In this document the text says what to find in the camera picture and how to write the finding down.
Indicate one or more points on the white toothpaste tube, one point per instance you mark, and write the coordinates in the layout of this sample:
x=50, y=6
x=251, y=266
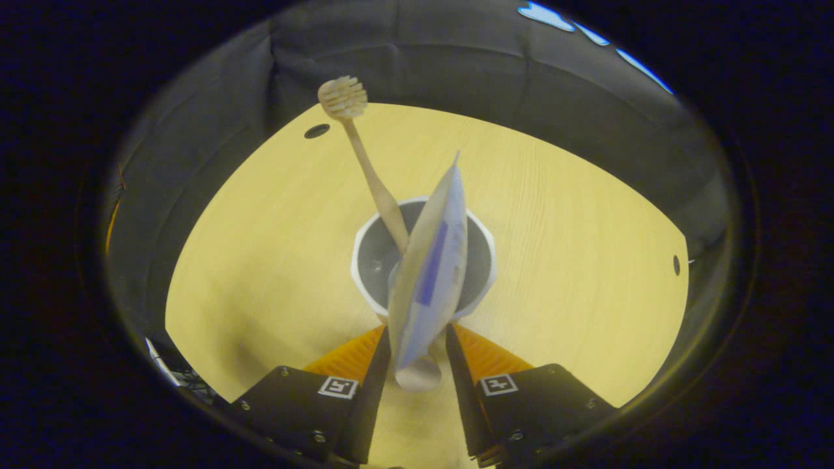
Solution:
x=430, y=273

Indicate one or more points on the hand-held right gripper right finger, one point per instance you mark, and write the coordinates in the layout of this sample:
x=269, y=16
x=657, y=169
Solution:
x=541, y=404

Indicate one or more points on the black desk grommet hole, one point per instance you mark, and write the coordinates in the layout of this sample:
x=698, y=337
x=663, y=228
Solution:
x=316, y=131
x=675, y=265

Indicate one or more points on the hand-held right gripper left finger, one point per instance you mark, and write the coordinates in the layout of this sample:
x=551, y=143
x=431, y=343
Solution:
x=293, y=404

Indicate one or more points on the beige toothbrush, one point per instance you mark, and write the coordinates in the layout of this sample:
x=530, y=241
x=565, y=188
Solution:
x=374, y=182

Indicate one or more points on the light wooden desktop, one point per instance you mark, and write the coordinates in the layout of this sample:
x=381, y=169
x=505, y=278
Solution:
x=586, y=293

